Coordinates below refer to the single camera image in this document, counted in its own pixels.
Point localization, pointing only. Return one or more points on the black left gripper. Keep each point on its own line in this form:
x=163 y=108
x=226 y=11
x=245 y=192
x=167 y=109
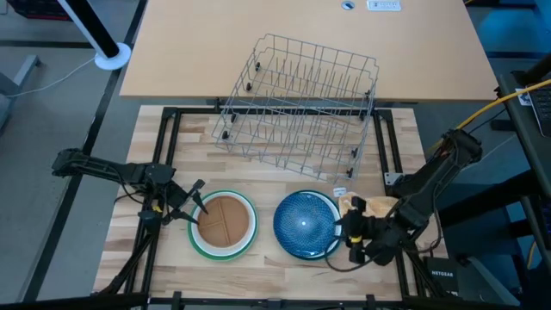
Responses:
x=165 y=185

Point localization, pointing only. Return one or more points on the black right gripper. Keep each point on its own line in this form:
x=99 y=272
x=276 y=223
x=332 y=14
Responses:
x=374 y=234

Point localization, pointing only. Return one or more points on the brown divided plate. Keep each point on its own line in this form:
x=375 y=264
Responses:
x=224 y=221

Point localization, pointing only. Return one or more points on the dark rimmed white plate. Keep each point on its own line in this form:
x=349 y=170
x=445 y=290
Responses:
x=320 y=257

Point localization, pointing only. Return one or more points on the blue patterned plate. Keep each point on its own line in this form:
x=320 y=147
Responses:
x=301 y=224

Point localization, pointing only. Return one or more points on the green rimmed white plate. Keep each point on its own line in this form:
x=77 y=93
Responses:
x=224 y=258

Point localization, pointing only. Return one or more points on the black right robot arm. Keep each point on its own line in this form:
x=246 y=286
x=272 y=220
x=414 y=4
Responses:
x=430 y=181

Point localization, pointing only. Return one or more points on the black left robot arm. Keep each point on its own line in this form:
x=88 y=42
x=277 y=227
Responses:
x=107 y=168

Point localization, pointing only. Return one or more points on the small white label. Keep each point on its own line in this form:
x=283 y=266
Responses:
x=340 y=192

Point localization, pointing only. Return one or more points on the orange checked cloth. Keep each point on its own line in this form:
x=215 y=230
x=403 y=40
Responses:
x=379 y=204

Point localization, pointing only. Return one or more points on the light wood desk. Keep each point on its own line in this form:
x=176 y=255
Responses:
x=193 y=51

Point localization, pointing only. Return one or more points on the white black tower fan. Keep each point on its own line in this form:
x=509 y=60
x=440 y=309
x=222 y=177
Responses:
x=113 y=58

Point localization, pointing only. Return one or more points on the black equipment stand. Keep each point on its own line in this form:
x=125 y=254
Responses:
x=529 y=172

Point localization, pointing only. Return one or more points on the grey round desk grommet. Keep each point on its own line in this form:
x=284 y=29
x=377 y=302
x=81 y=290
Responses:
x=348 y=5

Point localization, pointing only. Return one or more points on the grey table leg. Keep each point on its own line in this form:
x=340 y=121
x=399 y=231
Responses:
x=26 y=69

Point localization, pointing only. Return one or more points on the white sticker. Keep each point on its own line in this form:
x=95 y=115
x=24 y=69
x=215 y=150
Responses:
x=524 y=97

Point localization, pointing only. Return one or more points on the white power outlet strip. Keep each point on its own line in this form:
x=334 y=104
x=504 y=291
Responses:
x=384 y=5

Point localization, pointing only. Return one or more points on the black keyboard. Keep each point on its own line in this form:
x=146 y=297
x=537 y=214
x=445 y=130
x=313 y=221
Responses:
x=543 y=112

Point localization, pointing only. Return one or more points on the red black crate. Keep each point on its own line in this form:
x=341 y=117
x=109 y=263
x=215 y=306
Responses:
x=34 y=8

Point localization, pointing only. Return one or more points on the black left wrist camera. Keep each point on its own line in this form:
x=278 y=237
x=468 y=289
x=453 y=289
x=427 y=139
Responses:
x=198 y=185

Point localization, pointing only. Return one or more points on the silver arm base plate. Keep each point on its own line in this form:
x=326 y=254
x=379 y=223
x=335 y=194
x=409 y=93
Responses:
x=391 y=178

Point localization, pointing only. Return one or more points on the black Netgear network switch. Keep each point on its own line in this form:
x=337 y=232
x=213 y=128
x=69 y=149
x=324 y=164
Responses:
x=442 y=275

